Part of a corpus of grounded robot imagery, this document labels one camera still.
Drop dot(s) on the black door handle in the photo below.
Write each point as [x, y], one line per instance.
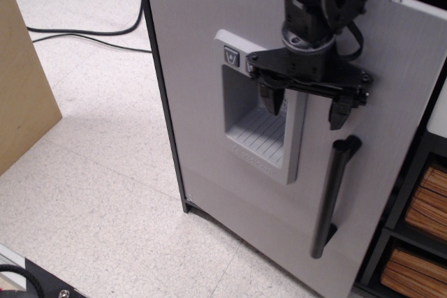
[341, 153]

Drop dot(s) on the wicker basket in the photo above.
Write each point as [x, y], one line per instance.
[412, 271]
[427, 208]

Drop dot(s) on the black metal base plate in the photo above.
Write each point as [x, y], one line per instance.
[52, 286]

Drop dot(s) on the wicker basket lower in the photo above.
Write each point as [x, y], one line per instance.
[412, 271]

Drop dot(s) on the light wooden panel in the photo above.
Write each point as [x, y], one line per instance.
[28, 106]

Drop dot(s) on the grey toy fridge door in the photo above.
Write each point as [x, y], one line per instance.
[404, 52]

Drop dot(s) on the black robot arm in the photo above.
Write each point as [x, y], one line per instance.
[321, 40]

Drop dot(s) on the grey side shelf unit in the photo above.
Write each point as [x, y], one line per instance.
[430, 143]

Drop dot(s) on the wicker basket upper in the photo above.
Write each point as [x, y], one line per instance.
[427, 208]

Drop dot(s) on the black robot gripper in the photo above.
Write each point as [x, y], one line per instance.
[324, 73]

